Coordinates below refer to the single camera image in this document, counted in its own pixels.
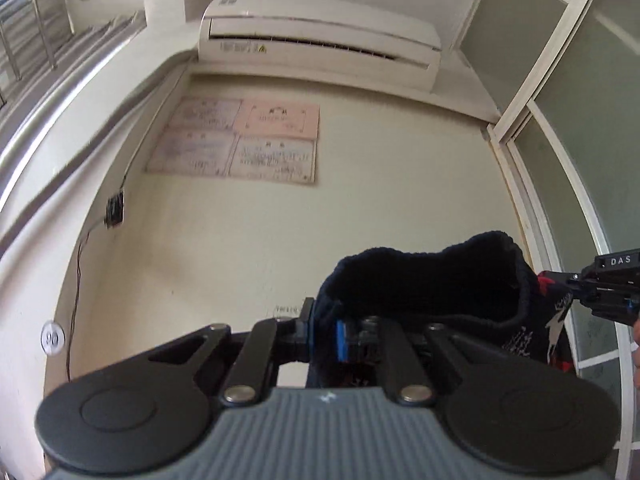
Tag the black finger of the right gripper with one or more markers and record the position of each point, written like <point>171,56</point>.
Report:
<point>570,286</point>

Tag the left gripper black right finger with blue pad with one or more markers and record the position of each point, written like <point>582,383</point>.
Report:
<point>378,351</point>

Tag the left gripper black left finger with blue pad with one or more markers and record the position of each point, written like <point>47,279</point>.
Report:
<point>271,343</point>

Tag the black patterned knit sweater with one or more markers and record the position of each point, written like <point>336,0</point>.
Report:
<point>482,288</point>

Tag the white air conditioner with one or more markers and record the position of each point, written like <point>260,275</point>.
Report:
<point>337,38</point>

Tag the black wall switch box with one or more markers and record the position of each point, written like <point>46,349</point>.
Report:
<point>114,210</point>

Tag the pink wall certificates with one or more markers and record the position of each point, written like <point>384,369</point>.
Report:
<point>245,139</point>

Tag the round white wall tag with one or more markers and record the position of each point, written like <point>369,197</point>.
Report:
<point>52,338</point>

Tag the white window frame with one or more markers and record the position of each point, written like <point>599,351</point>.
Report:
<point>558,83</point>

